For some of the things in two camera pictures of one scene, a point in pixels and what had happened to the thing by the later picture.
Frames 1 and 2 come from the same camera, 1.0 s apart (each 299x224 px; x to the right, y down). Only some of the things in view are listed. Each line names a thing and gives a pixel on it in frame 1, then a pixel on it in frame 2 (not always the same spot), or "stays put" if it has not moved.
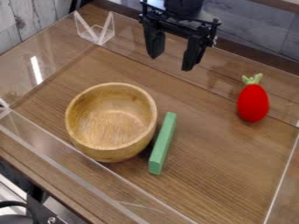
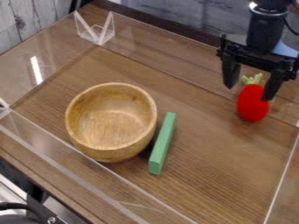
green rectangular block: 162,146 stays put
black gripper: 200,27 to 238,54
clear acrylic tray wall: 177,146 stays put
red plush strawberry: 253,101 stays put
